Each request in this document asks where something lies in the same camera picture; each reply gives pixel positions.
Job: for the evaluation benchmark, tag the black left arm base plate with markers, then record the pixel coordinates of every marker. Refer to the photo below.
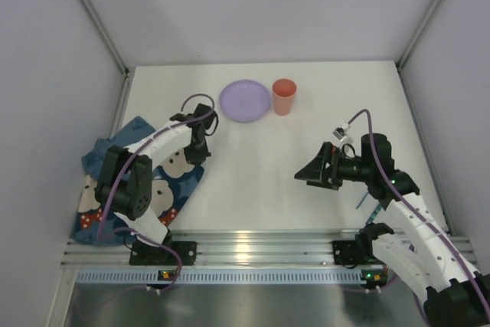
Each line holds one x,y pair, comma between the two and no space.
145,255

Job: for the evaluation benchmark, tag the right aluminium frame post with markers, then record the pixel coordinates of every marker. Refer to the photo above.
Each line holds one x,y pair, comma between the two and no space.
422,26

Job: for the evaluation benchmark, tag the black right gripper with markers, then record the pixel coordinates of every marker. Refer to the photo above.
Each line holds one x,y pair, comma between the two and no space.
333,166

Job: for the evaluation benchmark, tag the left aluminium frame post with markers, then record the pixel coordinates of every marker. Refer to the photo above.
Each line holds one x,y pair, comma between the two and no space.
104,36

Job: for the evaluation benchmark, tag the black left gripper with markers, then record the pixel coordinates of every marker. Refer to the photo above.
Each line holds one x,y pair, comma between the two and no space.
197,149

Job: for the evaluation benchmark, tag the purple plastic plate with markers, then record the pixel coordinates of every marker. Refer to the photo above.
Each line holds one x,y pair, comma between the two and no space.
244,101

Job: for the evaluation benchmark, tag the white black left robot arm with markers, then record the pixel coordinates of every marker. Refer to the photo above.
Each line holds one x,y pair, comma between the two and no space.
124,186

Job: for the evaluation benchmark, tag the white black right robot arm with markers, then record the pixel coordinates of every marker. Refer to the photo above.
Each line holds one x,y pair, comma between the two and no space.
451,290

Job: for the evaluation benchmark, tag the blue slotted cable duct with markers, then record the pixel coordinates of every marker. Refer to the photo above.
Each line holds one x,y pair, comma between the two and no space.
236,276

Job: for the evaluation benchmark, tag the aluminium frame post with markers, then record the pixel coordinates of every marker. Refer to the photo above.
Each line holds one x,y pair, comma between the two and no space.
422,26
104,36

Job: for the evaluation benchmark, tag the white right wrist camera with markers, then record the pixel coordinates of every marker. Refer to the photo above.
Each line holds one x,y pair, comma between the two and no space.
341,132

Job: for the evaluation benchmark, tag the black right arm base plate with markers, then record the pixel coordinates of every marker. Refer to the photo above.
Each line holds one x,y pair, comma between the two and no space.
353,253

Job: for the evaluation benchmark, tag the coral plastic cup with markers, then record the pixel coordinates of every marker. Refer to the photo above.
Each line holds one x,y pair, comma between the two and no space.
284,92

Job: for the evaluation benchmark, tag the blue plastic fork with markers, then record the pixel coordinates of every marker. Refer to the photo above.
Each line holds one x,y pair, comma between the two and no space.
360,203

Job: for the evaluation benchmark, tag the metal spoon patterned handle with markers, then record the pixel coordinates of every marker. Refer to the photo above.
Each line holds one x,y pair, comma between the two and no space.
373,215

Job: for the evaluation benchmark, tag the aluminium mounting rail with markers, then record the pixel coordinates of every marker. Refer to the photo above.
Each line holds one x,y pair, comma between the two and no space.
229,249

